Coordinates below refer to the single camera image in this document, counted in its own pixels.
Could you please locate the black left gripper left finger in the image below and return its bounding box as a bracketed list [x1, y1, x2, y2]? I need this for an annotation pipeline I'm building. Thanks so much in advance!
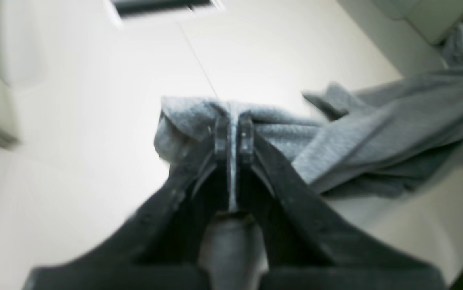
[23, 117, 230, 290]

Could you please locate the left white bin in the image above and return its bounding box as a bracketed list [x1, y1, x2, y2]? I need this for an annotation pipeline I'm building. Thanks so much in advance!
[339, 0, 463, 77]

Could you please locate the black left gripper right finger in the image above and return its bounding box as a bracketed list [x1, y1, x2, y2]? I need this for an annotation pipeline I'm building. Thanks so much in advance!
[238, 115, 446, 290]

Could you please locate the grey t-shirt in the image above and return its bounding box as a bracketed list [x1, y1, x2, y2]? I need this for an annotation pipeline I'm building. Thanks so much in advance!
[154, 70, 463, 228]

